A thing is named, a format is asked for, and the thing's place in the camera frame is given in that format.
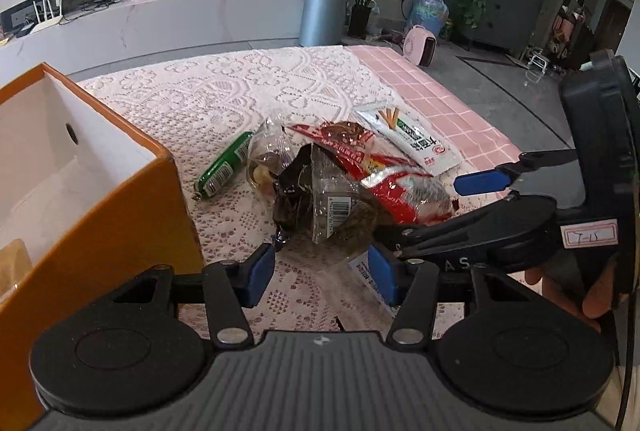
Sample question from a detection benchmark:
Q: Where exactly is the dark clear snack packet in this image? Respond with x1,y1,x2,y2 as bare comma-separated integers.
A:
272,143,383,251

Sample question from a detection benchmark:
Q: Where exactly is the clear nut snack bag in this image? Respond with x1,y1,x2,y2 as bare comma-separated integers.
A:
246,110,297,202

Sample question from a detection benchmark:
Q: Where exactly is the pink checkered tablecloth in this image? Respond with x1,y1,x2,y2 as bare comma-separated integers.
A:
348,46,521,198

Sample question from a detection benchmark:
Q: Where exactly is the white wifi router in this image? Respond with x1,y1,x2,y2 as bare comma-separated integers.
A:
32,0,64,32

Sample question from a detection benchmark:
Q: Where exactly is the blue water jug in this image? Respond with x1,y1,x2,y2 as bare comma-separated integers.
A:
407,0,449,38

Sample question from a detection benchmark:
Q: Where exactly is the orange cardboard box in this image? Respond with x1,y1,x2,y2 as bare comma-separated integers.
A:
1,64,203,430

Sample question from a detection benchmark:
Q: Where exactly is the person's right hand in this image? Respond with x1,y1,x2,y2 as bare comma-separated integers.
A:
523,254,633,320

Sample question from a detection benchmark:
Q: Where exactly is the dark grey cabinet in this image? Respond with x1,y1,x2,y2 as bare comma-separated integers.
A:
459,0,544,53

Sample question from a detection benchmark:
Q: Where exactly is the red snack bag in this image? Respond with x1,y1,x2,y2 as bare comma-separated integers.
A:
288,120,454,225

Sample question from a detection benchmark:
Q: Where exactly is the pink small heater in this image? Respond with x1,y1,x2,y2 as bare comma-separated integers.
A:
402,25,437,67

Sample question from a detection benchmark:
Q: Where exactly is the green sausage stick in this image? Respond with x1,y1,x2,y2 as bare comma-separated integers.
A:
194,131,254,199

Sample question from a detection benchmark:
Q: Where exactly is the blue-grey trash bin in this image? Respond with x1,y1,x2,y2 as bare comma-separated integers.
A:
298,0,347,47

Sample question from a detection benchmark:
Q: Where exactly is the white breadstick snack packet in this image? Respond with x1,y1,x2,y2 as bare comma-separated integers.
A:
355,103,462,177

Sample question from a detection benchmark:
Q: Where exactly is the white lace tablecloth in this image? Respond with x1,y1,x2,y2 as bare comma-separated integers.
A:
84,47,390,333

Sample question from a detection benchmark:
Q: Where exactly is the white TV console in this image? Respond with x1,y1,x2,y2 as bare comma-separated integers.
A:
1,0,304,84

